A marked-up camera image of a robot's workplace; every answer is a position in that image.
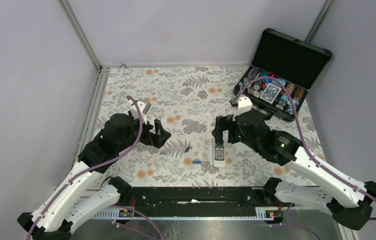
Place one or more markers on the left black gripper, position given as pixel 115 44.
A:
pixel 158 139

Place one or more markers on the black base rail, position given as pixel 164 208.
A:
pixel 196 202

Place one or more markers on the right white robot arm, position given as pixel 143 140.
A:
pixel 347 200

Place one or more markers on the floral table mat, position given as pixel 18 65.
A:
pixel 186 100

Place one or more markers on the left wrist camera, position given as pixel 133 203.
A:
pixel 143 106

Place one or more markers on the white remote control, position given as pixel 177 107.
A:
pixel 219 154

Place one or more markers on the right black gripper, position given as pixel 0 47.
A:
pixel 217 133

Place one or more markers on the blue playing card deck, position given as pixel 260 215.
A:
pixel 270 93

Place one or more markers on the black poker chip case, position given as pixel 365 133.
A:
pixel 283 59

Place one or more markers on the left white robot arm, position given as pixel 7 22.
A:
pixel 60 216

